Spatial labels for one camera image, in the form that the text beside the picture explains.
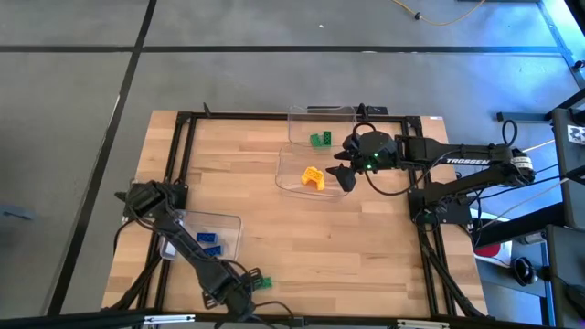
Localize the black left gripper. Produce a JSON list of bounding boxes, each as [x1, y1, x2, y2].
[[202, 268, 266, 324]]

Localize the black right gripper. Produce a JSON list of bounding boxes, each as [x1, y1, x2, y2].
[[325, 131, 399, 193]]

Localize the clear plastic bin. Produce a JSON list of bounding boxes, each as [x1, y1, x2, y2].
[[158, 208, 243, 262], [274, 143, 352, 200], [286, 105, 357, 148]]

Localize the red round item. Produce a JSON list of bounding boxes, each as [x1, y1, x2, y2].
[[473, 243, 503, 259]]

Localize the black metal leg bar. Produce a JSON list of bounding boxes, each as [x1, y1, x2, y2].
[[473, 203, 566, 248]]

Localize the black floor bar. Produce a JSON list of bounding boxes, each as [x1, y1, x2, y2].
[[496, 89, 585, 123]]

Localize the black desk with tag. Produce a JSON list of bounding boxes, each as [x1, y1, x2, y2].
[[550, 107, 585, 229]]

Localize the gray floor object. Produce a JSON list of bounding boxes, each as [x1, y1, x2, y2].
[[0, 203, 37, 224]]

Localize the black white fiducial tag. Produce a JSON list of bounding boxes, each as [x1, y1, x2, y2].
[[567, 123, 585, 146]]

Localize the plain black desk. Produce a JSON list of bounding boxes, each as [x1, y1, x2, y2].
[[545, 223, 585, 329]]

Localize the silver rail bracket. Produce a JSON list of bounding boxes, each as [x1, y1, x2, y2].
[[396, 319, 452, 329], [144, 313, 197, 325]]

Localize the black aluminium table frame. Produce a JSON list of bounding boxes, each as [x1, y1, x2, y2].
[[107, 102, 488, 321]]

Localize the black camera rig rail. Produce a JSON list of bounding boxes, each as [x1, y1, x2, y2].
[[0, 310, 585, 329]]

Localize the yellow cable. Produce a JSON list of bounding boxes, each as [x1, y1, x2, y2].
[[391, 0, 486, 27]]

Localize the metal floor rail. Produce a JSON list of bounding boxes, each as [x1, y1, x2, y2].
[[537, 0, 585, 90]]

